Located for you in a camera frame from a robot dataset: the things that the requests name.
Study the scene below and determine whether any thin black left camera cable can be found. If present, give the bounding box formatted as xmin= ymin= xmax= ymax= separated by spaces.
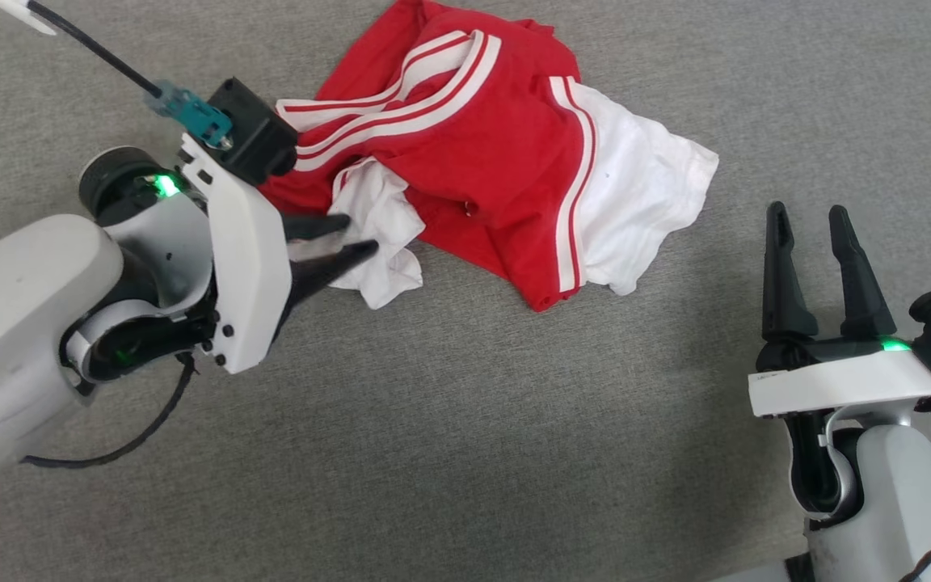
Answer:
xmin=26 ymin=0 xmax=162 ymax=96

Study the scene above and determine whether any braided black left arm cable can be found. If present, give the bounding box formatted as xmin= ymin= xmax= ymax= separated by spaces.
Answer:
xmin=19 ymin=353 xmax=199 ymax=470

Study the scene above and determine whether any red and white striped garment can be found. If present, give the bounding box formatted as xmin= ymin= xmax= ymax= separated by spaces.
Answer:
xmin=258 ymin=0 xmax=720 ymax=314

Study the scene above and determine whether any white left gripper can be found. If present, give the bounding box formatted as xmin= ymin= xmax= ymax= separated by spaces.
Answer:
xmin=178 ymin=133 xmax=380 ymax=375

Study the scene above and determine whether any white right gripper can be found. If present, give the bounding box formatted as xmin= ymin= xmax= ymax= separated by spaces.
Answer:
xmin=748 ymin=200 xmax=931 ymax=420

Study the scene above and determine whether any teal left cable connector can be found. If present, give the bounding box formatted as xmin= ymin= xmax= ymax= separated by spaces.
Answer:
xmin=145 ymin=79 xmax=234 ymax=151

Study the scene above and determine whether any white cable tag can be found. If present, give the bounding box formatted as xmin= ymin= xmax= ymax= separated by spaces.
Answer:
xmin=0 ymin=0 xmax=57 ymax=37

